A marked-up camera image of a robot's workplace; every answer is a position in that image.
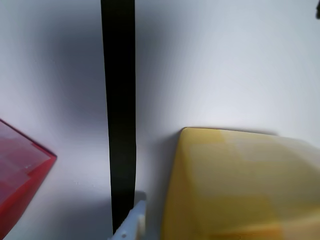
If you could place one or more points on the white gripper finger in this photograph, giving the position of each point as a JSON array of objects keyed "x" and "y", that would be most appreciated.
[{"x": 132, "y": 225}]

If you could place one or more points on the yellow paper box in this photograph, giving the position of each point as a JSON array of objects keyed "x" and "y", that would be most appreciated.
[{"x": 225, "y": 187}]

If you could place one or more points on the pink paper box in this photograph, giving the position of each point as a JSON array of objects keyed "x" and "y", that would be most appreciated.
[{"x": 20, "y": 170}]

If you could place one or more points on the dark mat with WROB print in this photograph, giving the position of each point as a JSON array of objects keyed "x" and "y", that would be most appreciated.
[{"x": 120, "y": 100}]

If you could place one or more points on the white paper sheet marked 1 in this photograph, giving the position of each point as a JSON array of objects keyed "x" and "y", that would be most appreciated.
[{"x": 225, "y": 62}]

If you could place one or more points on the white paper sheet marked 2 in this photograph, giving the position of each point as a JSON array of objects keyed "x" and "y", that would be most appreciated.
[{"x": 50, "y": 50}]

